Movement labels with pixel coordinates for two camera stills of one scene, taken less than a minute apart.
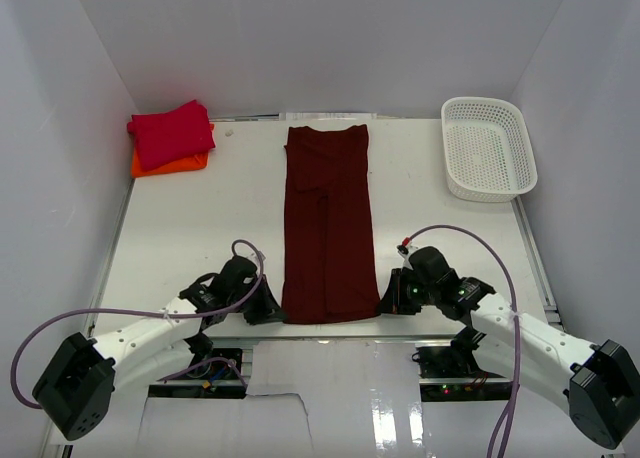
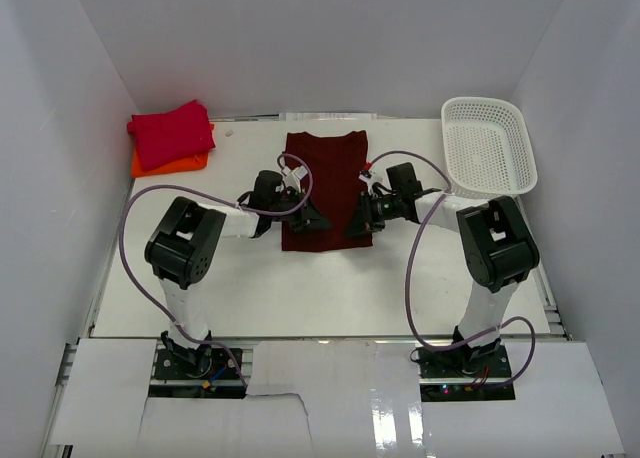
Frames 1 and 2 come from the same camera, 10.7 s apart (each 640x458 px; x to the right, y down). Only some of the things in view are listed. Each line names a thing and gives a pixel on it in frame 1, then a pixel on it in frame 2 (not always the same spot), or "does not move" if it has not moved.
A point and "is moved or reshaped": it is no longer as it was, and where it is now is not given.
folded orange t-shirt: (195, 161) does not move
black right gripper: (395, 294) to (370, 214)
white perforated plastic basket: (489, 154) does not move
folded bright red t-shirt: (168, 138) does not move
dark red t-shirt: (330, 260) is moved or reshaped
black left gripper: (261, 304) to (301, 215)
